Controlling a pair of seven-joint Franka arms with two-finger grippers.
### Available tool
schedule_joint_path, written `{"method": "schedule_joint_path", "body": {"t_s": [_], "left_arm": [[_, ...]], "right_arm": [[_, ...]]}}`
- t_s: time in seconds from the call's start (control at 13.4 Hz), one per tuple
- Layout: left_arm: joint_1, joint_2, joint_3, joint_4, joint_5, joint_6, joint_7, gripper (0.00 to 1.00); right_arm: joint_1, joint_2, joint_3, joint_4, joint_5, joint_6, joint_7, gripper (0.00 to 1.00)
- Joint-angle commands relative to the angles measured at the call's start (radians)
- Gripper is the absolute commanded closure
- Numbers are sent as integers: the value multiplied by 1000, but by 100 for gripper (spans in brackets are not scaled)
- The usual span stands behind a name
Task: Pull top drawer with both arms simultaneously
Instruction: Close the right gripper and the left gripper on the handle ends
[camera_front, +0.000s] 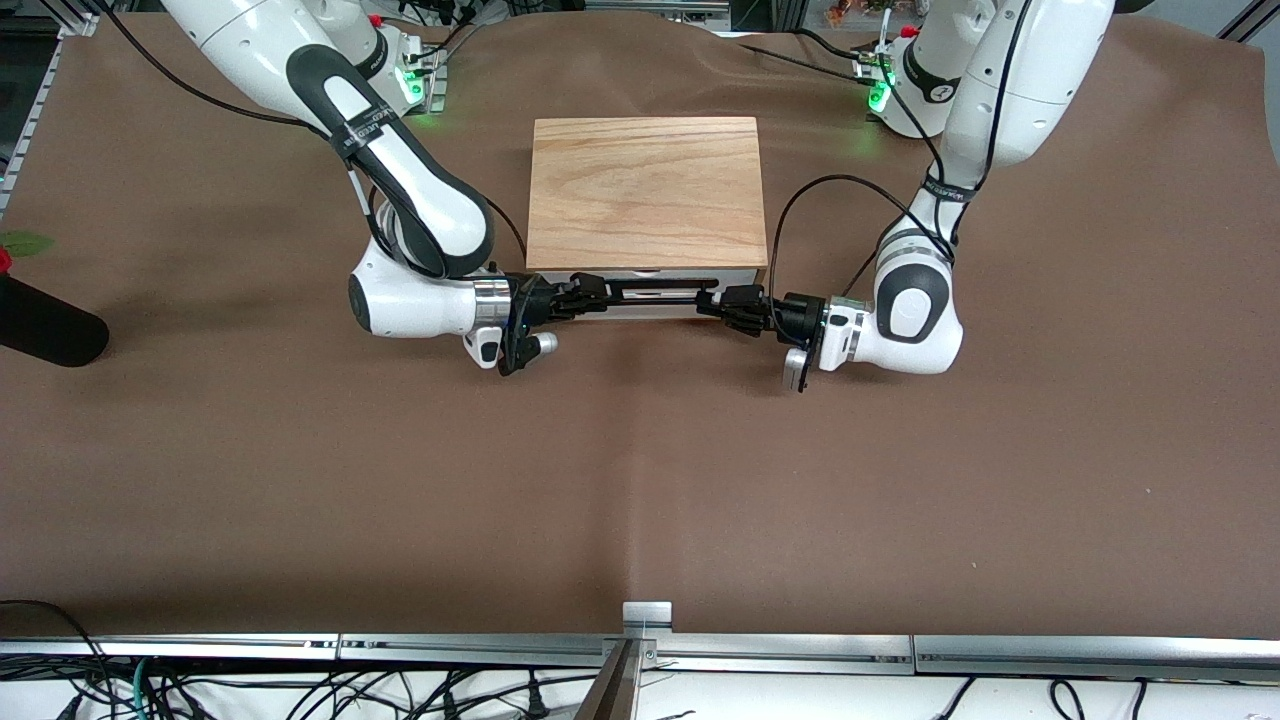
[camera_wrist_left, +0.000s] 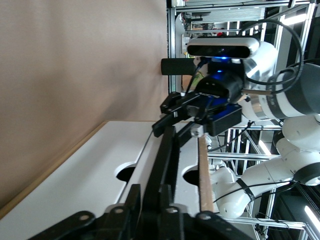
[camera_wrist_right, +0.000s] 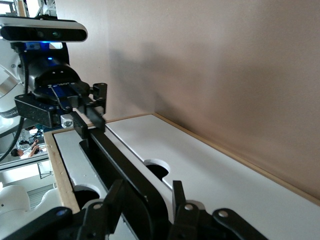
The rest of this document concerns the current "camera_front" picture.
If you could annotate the brown table mat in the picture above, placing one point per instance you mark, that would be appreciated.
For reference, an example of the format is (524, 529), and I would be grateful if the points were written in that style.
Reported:
(640, 480)

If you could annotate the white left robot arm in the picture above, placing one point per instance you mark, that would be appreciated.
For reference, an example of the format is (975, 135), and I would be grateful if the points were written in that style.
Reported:
(1020, 90)

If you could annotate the aluminium edge rail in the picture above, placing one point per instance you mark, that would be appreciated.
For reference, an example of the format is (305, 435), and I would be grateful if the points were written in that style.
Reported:
(1100, 658)
(780, 652)
(170, 646)

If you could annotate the white-fronted wooden drawer with notch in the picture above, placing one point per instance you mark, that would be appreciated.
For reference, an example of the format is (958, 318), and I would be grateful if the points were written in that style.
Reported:
(650, 273)

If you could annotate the small metal bracket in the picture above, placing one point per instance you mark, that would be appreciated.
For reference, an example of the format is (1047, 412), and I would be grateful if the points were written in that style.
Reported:
(647, 615)

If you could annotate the red flower with green leaf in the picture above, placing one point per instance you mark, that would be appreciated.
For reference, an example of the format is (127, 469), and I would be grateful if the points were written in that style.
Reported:
(22, 243)

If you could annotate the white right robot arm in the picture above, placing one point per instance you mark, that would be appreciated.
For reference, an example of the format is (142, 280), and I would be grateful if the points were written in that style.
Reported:
(420, 190)

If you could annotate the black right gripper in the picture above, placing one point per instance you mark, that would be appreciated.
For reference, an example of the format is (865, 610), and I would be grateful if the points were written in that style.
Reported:
(534, 299)

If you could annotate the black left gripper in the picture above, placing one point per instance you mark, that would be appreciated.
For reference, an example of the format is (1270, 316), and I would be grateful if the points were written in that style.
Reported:
(797, 312)

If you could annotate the light wooden drawer cabinet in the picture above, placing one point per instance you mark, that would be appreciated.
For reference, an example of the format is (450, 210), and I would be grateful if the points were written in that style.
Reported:
(645, 190)

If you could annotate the black cylinder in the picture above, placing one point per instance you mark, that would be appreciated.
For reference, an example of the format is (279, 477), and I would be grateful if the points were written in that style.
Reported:
(45, 325)

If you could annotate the aluminium strut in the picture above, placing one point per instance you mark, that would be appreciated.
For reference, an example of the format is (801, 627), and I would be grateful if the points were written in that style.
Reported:
(615, 690)

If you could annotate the aluminium frame profile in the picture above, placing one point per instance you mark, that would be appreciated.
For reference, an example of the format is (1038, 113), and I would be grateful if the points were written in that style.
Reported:
(30, 110)

